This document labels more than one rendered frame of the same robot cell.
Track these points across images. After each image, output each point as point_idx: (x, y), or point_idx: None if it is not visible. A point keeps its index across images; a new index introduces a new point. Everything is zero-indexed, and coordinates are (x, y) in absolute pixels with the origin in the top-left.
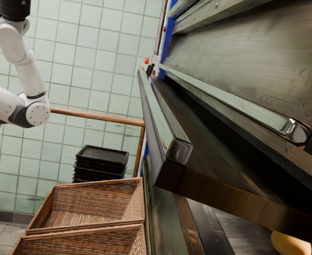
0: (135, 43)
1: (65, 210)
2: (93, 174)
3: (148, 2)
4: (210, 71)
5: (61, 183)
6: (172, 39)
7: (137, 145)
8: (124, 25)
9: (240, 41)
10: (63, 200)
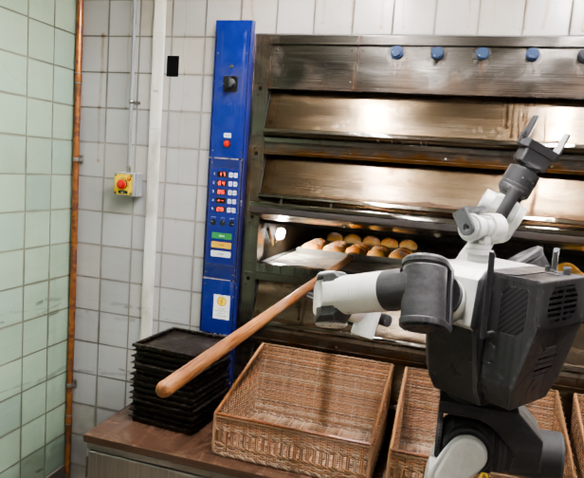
0: (47, 153)
1: (209, 442)
2: (210, 372)
3: (56, 80)
4: None
5: (93, 431)
6: (264, 159)
7: (64, 323)
8: (30, 121)
9: None
10: (171, 439)
